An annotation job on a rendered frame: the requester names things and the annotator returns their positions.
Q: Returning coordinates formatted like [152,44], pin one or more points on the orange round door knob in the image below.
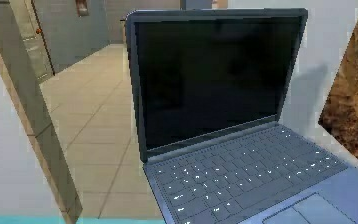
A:
[38,31]

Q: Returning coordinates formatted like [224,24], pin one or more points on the small framed wall picture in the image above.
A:
[82,7]

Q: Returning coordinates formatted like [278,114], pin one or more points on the grey open laptop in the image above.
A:
[220,100]

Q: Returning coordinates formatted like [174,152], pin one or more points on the grey room door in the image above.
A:
[33,43]

